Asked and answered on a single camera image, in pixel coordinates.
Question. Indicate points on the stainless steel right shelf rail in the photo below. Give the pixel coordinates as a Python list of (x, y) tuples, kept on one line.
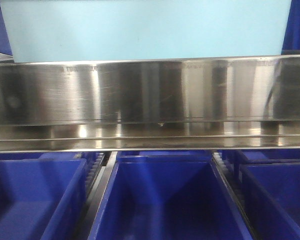
[(179, 104)]

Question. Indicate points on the light blue plastic bin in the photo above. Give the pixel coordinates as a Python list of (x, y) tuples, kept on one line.
[(81, 30)]

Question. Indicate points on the blue bin front right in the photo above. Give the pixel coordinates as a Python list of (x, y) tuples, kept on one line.
[(272, 199)]

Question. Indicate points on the blue bin front left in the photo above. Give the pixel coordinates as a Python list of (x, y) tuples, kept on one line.
[(41, 199)]

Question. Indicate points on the blue bin upper right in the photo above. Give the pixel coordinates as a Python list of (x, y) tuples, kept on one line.
[(291, 41)]

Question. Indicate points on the blue bin front middle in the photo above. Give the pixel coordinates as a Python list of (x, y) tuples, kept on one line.
[(167, 198)]

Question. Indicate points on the white roller track right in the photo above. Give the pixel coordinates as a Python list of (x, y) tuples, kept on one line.
[(226, 170)]

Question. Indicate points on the steel lane divider left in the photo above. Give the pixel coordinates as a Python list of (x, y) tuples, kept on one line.
[(96, 189)]

